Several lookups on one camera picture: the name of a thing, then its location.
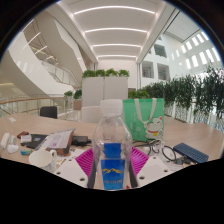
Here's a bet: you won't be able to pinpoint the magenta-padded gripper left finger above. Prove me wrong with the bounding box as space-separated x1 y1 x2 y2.
53 147 98 189

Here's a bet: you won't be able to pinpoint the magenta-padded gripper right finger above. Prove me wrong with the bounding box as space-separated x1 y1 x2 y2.
128 146 174 188

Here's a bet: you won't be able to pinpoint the clear blue-label water bottle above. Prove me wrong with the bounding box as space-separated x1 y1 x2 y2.
91 98 134 191

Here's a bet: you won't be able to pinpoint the white ceramic mug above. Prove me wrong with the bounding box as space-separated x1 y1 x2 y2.
28 148 58 174

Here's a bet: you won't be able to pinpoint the black power adapter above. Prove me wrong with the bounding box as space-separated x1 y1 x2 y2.
71 135 92 147

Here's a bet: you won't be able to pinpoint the open paper booklet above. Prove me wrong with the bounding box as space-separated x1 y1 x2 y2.
39 128 76 156

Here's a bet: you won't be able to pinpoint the green cat-print tote bag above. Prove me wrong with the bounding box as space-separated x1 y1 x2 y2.
122 97 166 143

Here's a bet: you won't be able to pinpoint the white card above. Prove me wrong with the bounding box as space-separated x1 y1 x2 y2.
20 134 33 144

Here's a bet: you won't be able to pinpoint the red phone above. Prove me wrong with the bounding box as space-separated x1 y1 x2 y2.
16 130 30 139

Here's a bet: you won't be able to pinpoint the black office chair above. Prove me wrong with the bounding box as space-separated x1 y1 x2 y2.
39 105 58 120

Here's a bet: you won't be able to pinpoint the small potted plants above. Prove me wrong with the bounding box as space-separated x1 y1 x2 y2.
63 89 83 111

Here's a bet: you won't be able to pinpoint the low wooden planter with greenery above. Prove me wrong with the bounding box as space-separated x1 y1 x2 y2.
128 89 151 100

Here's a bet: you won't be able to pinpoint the white cabinet topped with plants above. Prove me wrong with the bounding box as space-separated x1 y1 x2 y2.
81 68 131 108

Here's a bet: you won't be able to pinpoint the row of green hedge plants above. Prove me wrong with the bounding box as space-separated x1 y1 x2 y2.
143 64 224 118

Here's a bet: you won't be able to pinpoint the ceiling light strips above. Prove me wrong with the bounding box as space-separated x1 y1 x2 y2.
73 5 156 59

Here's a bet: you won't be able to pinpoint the black tangled cables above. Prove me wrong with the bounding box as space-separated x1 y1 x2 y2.
133 139 188 166

